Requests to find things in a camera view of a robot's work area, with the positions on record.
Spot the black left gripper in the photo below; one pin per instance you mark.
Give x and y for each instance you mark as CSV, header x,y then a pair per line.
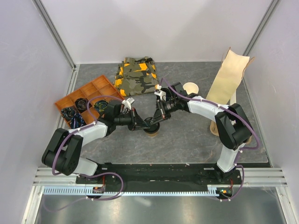
x,y
136,122

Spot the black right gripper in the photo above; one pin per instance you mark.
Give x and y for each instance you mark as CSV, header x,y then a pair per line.
x,y
158,116

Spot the black plastic cup lid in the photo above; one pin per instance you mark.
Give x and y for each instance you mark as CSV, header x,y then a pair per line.
x,y
153,128

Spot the single brown paper cup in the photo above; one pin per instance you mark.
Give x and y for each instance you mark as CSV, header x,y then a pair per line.
x,y
153,133

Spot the stack of paper cups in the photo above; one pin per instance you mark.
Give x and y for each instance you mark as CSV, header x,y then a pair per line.
x,y
191,88

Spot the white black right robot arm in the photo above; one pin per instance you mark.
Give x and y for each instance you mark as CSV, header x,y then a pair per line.
x,y
234,128

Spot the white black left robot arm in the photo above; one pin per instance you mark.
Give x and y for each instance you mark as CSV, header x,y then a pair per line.
x,y
63,151

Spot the stack of black lids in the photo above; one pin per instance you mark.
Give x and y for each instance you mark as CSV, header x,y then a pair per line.
x,y
168,94

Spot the green yellow rolled sock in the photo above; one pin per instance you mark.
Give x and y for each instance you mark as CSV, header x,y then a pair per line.
x,y
100,106

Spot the camouflage folded cloth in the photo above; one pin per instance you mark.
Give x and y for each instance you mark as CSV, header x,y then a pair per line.
x,y
136,76

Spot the orange compartment tray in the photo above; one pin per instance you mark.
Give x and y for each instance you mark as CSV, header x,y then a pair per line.
x,y
98,89

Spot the cardboard cup carrier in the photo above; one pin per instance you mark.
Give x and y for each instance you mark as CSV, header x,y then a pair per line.
x,y
214,131

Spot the blue striped rolled sock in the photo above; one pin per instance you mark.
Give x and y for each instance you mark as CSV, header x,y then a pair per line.
x,y
77,121

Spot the dark patterned rolled sock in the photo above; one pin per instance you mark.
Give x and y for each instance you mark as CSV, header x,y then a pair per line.
x,y
68,113

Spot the white paper straws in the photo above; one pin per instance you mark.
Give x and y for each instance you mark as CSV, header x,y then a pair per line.
x,y
233,99

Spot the brown paper bag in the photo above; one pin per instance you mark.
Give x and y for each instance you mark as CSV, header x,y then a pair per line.
x,y
229,77

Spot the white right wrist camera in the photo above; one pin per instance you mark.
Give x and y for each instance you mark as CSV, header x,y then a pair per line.
x,y
160,94

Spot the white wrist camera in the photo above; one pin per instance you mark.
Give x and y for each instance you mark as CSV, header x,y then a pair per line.
x,y
160,94
127,105

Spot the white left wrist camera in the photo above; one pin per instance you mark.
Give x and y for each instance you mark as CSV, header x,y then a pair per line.
x,y
127,105

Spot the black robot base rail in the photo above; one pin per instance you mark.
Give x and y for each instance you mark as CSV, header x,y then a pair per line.
x,y
192,176

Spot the grey slotted cable duct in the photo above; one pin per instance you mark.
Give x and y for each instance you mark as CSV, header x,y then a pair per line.
x,y
94,191

